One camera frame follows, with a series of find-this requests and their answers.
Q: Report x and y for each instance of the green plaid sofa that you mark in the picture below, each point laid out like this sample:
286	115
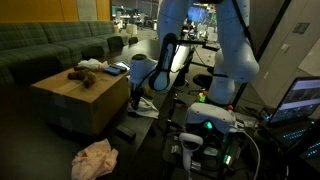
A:
33	43

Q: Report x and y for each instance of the brown plush toy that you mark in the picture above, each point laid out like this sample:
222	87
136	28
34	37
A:
85	77

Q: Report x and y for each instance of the grey wall sign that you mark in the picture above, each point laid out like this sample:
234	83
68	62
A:
301	27

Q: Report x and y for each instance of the blue knitted cloth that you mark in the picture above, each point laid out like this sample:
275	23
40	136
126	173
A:
111	71

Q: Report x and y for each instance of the large cardboard box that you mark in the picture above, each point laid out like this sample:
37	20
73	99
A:
100	103

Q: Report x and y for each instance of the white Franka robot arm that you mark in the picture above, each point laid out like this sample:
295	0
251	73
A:
233	60

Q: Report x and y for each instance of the flat black block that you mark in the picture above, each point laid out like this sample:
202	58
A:
126	131

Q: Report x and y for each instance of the open laptop bright screen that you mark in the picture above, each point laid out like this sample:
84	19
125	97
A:
300	100

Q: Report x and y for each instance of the black electronics box green light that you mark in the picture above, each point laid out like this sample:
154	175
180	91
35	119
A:
213	156

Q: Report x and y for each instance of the black office stool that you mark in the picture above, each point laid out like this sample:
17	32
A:
201	81

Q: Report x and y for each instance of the blue lit background monitor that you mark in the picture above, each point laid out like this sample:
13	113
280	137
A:
196	14

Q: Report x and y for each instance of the small yellow green item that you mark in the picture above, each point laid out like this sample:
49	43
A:
201	97

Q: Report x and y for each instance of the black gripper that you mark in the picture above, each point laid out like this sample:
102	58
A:
137	96

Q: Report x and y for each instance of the white lamp shade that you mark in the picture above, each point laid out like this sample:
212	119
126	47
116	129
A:
131	29

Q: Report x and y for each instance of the white bluish cloth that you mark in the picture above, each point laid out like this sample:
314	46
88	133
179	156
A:
146	108

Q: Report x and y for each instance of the white VR controller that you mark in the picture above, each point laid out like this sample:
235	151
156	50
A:
188	146

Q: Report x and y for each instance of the dark grey felt duster block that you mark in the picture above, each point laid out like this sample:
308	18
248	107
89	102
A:
120	67

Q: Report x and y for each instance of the white wall switch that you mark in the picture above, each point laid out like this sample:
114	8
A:
285	47

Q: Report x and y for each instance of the white VR headset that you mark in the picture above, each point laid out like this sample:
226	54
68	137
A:
210	115

